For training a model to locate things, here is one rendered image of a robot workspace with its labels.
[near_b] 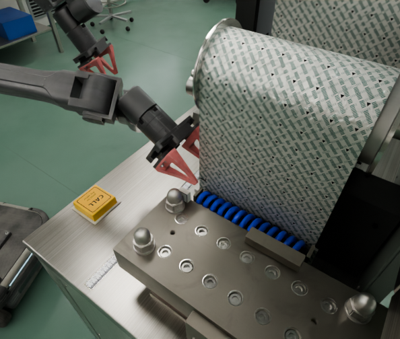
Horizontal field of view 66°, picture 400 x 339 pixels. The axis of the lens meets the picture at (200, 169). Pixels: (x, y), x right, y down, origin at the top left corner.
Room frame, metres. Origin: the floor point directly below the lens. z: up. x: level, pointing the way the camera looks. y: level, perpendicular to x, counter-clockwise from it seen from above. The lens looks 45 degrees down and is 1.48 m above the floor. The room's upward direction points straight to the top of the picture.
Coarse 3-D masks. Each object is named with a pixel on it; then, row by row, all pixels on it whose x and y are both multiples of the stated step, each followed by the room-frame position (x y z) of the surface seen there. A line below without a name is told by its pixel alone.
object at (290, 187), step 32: (224, 128) 0.38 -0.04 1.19; (224, 160) 0.38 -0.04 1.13; (256, 160) 0.35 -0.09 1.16; (288, 160) 0.32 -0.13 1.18; (320, 160) 0.30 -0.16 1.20; (224, 192) 0.38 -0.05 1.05; (256, 192) 0.34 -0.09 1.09; (288, 192) 0.31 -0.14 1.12; (320, 192) 0.29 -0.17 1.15; (288, 224) 0.31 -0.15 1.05; (320, 224) 0.28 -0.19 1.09
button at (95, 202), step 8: (88, 192) 0.49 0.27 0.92; (96, 192) 0.49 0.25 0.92; (104, 192) 0.49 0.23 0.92; (80, 200) 0.46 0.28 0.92; (88, 200) 0.46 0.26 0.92; (96, 200) 0.46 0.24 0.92; (104, 200) 0.46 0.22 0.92; (112, 200) 0.47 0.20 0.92; (80, 208) 0.44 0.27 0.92; (88, 208) 0.44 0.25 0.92; (96, 208) 0.44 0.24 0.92; (104, 208) 0.44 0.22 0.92; (88, 216) 0.43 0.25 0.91; (96, 216) 0.42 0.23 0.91
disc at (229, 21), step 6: (228, 18) 0.47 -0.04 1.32; (216, 24) 0.45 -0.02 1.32; (222, 24) 0.46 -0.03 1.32; (228, 24) 0.47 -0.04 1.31; (234, 24) 0.49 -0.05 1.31; (216, 30) 0.45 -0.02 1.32; (210, 36) 0.43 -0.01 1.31; (204, 42) 0.43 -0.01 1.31; (210, 42) 0.43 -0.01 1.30; (204, 48) 0.42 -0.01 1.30; (198, 54) 0.42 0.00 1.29; (204, 54) 0.42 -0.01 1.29; (198, 60) 0.41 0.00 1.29; (198, 66) 0.41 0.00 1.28; (198, 72) 0.41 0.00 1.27; (198, 78) 0.41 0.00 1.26; (198, 84) 0.41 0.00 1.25; (198, 90) 0.41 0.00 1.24; (198, 96) 0.41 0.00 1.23; (198, 102) 0.41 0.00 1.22; (198, 108) 0.42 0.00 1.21
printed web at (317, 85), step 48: (288, 0) 0.59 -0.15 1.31; (336, 0) 0.55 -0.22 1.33; (384, 0) 0.51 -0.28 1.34; (240, 48) 0.41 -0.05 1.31; (288, 48) 0.40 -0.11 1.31; (336, 48) 0.54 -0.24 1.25; (384, 48) 0.49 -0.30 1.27; (240, 96) 0.37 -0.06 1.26; (288, 96) 0.34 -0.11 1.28; (336, 96) 0.32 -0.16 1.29; (384, 96) 0.30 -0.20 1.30; (288, 144) 0.33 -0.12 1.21; (336, 144) 0.29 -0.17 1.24
